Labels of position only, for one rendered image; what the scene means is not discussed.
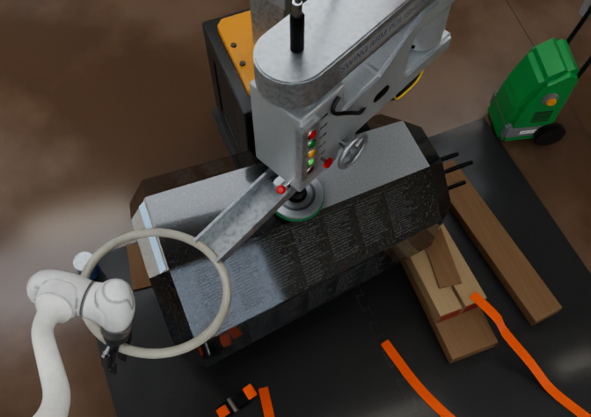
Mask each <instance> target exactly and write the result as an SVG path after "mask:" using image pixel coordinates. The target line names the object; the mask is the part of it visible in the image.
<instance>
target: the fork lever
mask: <svg viewBox="0 0 591 417"><path fill-rule="evenodd" d="M274 174H275V172H274V171H273V170H271V169H270V168H268V169H267V170H266V171H265V172H264V173H263V174H262V175H261V176H260V177H258V178H257V179H256V180H255V181H254V182H253V183H252V184H251V185H250V186H249V187H248V188H247V189H246V190H245V191H244V192H243V193H241V194H240V195H239V196H238V197H237V198H236V199H235V200H234V201H233V202H232V203H231V204H230V205H229V206H228V207H227V208H226V209H225V210H224V211H223V212H222V213H221V214H220V215H219V216H218V217H217V218H216V219H215V220H214V221H213V222H212V223H210V224H209V225H208V226H207V227H206V228H205V229H204V230H203V231H202V232H201V233H200V234H199V235H198V236H197V237H196V238H194V239H193V241H194V242H195V243H197V242H198V241H202V242H203V243H205V244H206V245H208V246H209V247H210V248H211V249H212V250H213V251H214V252H215V253H216V254H217V255H218V257H217V258H216V259H215V262H217V263H219V262H220V261H222V262H224V261H225V260H226V259H228V258H229V257H230V256H231V255H232V254H233V253H234V252H235V251H236V250H237V249H238V248H239V247H240V246H241V245H242V244H243V243H244V242H245V241H246V240H247V239H248V238H249V237H250V236H251V235H252V234H253V233H254V232H255V231H256V230H257V229H258V228H259V227H260V226H261V225H262V224H263V223H264V222H265V221H267V220H268V219H269V218H270V217H271V216H272V215H273V214H274V213H275V212H276V211H277V210H278V209H279V208H280V207H281V206H282V205H283V204H284V203H285V202H286V201H287V200H288V199H289V198H290V197H291V196H292V195H293V194H294V193H295V192H296V191H297V190H296V189H294V188H293V187H292V186H291V187H290V188H289V189H288V190H287V191H286V192H285V193H284V194H278V193H277V191H276V188H277V186H276V185H275V184H274V183H273V182H272V181H271V180H269V179H270V178H271V177H272V176H273V175H274Z"/></svg>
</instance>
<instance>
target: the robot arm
mask: <svg viewBox="0 0 591 417"><path fill-rule="evenodd" d="M26 293H27V295H28V297H29V298H30V300H31V301H32V302H33V303H34V304H35V308H36V310H37V312H36V315H35V317H34V320H33V325H32V343H33V351H34V354H35V359H36V362H37V367H38V371H39V375H40V382H41V387H42V401H41V405H40V408H39V410H38V411H37V413H36V414H35V415H34V416H33V417H68V414H69V407H70V388H69V380H68V378H67V374H66V371H65V368H64V366H63V363H62V358H61V355H60V352H59V349H58V347H57V344H56V340H55V335H54V329H55V326H56V325H57V324H61V323H65V322H67V321H68V320H69V319H70V318H74V317H75V316H80V317H83V318H88V319H89V320H91V321H93V322H95V323H97V324H98V325H100V331H101V333H102V335H103V337H104V340H105V342H106V350H105V352H104V351H103V352H101V353H100V354H99V356H101V366H102V368H104V369H106V370H108V371H109V372H111V373H113V374H114V375H116V374H117V363H116V362H115V357H116V354H117V352H118V351H119V347H120V345H122V344H123V343H126V344H130V343H131V341H132V328H133V325H132V322H133V317H134V315H135V297H134V293H133V290H132V289H131V287H130V286H129V285H128V283H127V282H125V281H123V280H122V279H116V278H115V279H110V280H108V281H105V282H95V281H92V280H89V279H87V278H85V277H83V276H81V275H79V274H73V273H70V272H65V271H62V270H55V269H45V270H40V271H39V272H37V273H35V274H34V275H33V276H32V277H31V278H30V280H29V281H28V283H27V286H26ZM118 358H119V359H121V360H122V361H123V362H126V361H127V355H125V354H123V353H120V352H118Z"/></svg>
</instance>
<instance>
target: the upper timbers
mask: <svg viewBox="0 0 591 417"><path fill-rule="evenodd" d="M441 229H442V232H443V235H444V237H445V239H446V242H447V244H448V247H449V250H450V253H451V256H452V258H453V261H454V263H455V265H456V270H457V272H458V274H459V277H460V279H461V282H462V283H461V284H457V285H454V286H449V287H446V288H441V289H439V286H438V283H437V281H436V278H435V276H434V271H433V269H432V266H431V264H430V261H429V258H428V256H427V252H426V249H425V250H423V251H421V252H418V253H416V254H415V255H413V256H412V257H410V258H408V259H406V260H405V262H406V264H407V266H408V267H409V269H410V271H411V273H412V276H413V278H414V280H415V281H416V283H417V285H418V287H419V289H420V292H421V294H422V296H423V297H424V299H425V301H426V303H427V306H428V308H429V310H430V311H431V313H432V315H433V316H434V319H435V321H436V323H440V322H442V321H444V320H446V319H449V318H453V317H455V316H457V315H458V314H459V312H461V313H465V312H466V311H470V310H472V309H474V308H477V307H478V305H476V304H475V303H474V302H473V301H472V300H471V299H470V296H471V295H472V294H473V293H474V292H475V291H476V292H477V293H478V294H480V295H481V296H482V297H483V298H484V299H485V300H486V296H485V293H484V291H483V290H482V289H481V287H480V286H479V284H478V282H477V280H476V278H475V276H474V275H473V273H472V272H471V270H470V268H469V267H468V265H467V263H466V261H465V260H464V258H463V256H462V254H461V253H460V252H459V250H458V248H457V246H456V244H455V242H454V241H453V239H452V237H451V236H450V235H449V232H448V231H447V229H446V227H445V226H444V224H443V223H442V225H441Z"/></svg>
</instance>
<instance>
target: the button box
mask: <svg viewBox="0 0 591 417"><path fill-rule="evenodd" d="M320 120H321V119H320V118H319V117H318V116H315V117H314V118H313V119H312V120H311V121H310V122H308V123H307V124H306V125H305V126H304V127H302V128H298V129H297V130H296V179H297V180H299V181H300V182H301V183H303V182H304V181H305V180H306V179H307V178H308V177H309V176H310V175H311V174H312V173H313V172H314V171H315V170H316V169H317V165H318V150H319V135H320ZM313 129H315V130H316V135H315V136H314V138H312V139H310V140H309V139H308V135H309V133H310V132H311V131H312V130H313ZM313 139H316V144H315V146H314V147H313V148H310V149H308V144H309V143H310V141H311V140H313ZM312 149H315V154H314V155H313V157H314V158H315V160H314V162H313V163H312V165H310V166H307V163H308V162H309V160H310V159H311V157H307V155H308V153H309V152H310V150H312ZM313 165H314V170H313V171H312V173H310V174H307V171H308V170H309V168H310V167H311V166H313Z"/></svg>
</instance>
